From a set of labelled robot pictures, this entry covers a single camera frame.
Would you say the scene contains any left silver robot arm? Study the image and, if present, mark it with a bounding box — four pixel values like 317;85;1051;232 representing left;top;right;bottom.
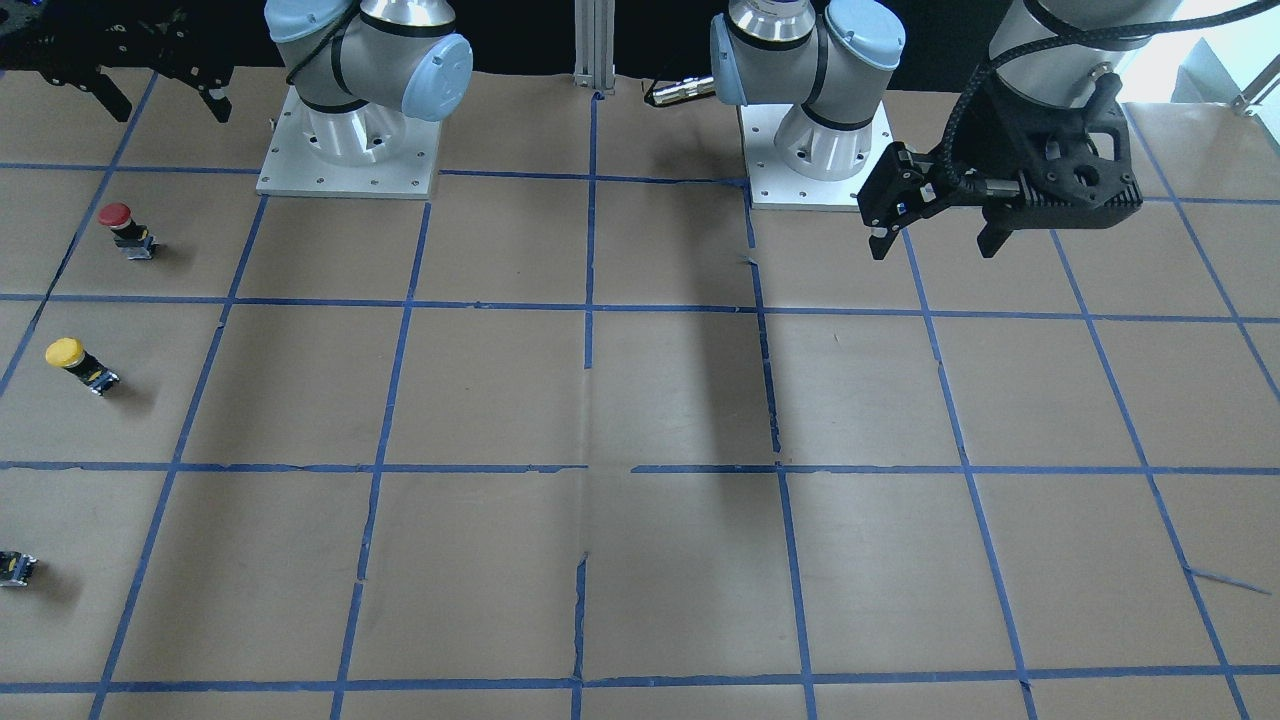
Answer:
710;1;1178;259

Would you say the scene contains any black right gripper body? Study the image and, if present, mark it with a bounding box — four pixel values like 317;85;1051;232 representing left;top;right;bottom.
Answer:
1;1;216;86

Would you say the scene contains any yellow push button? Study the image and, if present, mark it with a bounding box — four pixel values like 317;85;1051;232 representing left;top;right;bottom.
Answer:
44;337;122;397

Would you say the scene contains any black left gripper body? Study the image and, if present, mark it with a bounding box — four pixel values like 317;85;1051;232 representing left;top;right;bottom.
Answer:
943;76;1041;225

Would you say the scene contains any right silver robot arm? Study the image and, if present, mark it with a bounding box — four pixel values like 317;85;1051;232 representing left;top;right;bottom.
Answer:
3;1;474;167

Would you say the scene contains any red push button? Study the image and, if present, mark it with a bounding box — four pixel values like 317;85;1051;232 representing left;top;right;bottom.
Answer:
96;202;155;261

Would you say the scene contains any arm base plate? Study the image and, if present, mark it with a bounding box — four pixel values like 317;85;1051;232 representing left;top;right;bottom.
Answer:
739;104;892;213
256;88;442;201

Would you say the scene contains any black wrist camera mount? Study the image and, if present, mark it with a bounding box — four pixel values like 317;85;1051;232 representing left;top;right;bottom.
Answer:
983;72;1144;231

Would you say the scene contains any aluminium frame post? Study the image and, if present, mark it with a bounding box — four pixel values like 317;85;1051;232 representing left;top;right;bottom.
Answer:
572;0;617;96

